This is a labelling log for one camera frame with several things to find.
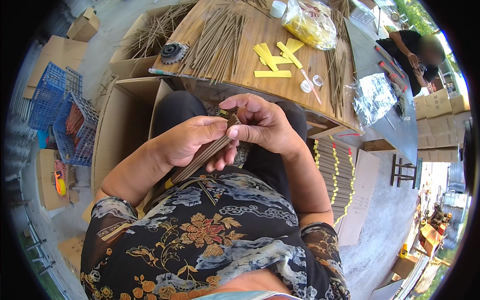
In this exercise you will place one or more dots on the brown incense stick bundle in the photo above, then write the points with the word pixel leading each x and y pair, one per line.
pixel 198 159

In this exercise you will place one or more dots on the black coil incense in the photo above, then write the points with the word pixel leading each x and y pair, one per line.
pixel 173 52

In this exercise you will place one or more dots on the small white lid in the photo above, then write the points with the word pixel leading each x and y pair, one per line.
pixel 305 86

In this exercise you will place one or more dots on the dark wooden stool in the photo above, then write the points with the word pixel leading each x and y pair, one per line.
pixel 403 172

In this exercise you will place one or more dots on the brown cardboard carton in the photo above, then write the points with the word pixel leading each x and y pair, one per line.
pixel 72 253

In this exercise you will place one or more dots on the person's body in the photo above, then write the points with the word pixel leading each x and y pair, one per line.
pixel 210 240

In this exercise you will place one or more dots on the wooden work table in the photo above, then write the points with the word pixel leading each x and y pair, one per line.
pixel 262 63

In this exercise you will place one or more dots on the orange tape dispenser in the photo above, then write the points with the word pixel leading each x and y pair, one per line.
pixel 60 185

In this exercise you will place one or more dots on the white plastic basket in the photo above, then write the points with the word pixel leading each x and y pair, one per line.
pixel 362 15

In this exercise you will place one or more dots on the small clear glue cup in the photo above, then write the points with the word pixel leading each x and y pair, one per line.
pixel 318 80

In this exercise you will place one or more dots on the grey table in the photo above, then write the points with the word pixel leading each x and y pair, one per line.
pixel 382 123

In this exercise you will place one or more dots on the white plastic cup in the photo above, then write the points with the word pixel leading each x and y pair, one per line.
pixel 278 9

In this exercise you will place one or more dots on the stack of cardboard cartons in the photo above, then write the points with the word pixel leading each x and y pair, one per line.
pixel 438 123

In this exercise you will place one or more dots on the cardboard box with tools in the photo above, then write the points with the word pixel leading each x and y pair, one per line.
pixel 47 180

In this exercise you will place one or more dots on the red wrapped incense packs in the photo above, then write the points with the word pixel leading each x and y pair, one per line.
pixel 390 65

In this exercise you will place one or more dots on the large open cardboard box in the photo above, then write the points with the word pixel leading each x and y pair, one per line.
pixel 120 127

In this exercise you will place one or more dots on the cardboard box of stick scraps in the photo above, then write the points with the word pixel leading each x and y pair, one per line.
pixel 144 41

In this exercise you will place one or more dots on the empty blue plastic crates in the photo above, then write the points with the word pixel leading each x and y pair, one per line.
pixel 48 97

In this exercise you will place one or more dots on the tan cardboard box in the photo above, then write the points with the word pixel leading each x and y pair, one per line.
pixel 405 266

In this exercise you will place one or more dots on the white glue tube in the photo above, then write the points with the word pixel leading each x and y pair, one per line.
pixel 165 72

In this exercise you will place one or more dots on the pile of yellow paper strips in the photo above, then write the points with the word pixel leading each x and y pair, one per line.
pixel 272 60

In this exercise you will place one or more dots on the person's left hand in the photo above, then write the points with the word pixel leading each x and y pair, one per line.
pixel 180 144

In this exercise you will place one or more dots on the pile of loose incense sticks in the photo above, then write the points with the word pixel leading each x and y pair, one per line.
pixel 213 48

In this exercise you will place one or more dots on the clear plastic wrapping sheets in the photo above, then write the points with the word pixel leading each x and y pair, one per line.
pixel 373 97

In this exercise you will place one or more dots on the row of thin incense sticks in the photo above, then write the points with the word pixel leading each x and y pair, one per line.
pixel 336 80

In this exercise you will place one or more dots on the small closed cardboard box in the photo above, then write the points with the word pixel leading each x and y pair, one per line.
pixel 83 26

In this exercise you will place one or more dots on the glue brush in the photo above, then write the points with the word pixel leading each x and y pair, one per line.
pixel 311 86

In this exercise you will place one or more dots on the stack of yellow-banded incense bundles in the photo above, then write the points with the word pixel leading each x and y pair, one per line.
pixel 333 176

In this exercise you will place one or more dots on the flat cardboard sheets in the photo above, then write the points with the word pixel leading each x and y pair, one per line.
pixel 56 56

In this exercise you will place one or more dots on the blue crate with red sticks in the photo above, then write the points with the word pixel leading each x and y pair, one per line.
pixel 77 131

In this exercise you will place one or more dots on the clear bag of yellow paper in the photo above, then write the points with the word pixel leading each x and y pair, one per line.
pixel 309 24

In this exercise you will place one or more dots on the orange machine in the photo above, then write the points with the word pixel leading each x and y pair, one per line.
pixel 435 228

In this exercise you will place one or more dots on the printed cardboard sheet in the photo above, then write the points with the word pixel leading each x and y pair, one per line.
pixel 362 195

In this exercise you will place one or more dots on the person's right hand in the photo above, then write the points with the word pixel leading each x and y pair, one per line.
pixel 273 125

